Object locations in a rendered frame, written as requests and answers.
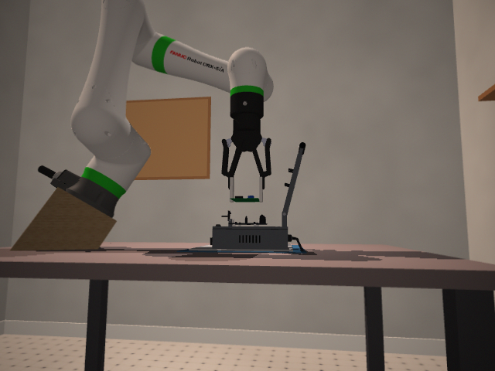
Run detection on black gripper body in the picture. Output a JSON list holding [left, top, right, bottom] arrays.
[[231, 115, 262, 152]]

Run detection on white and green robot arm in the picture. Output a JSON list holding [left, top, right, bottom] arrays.
[[38, 0, 274, 218]]

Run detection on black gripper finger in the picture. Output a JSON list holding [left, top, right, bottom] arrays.
[[248, 137, 271, 203], [221, 137, 244, 198]]

